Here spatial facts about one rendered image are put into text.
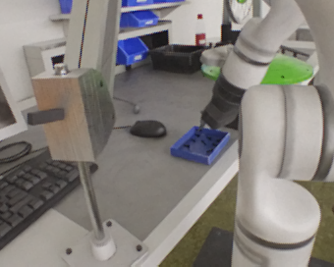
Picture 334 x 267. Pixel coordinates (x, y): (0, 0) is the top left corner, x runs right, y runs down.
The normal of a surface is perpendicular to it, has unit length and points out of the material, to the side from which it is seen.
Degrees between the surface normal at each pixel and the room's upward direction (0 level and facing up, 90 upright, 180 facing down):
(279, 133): 65
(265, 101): 31
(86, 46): 52
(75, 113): 90
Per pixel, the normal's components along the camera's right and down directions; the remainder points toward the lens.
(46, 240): -0.07, -0.90
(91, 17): -0.16, -0.22
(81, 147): -0.15, 0.43
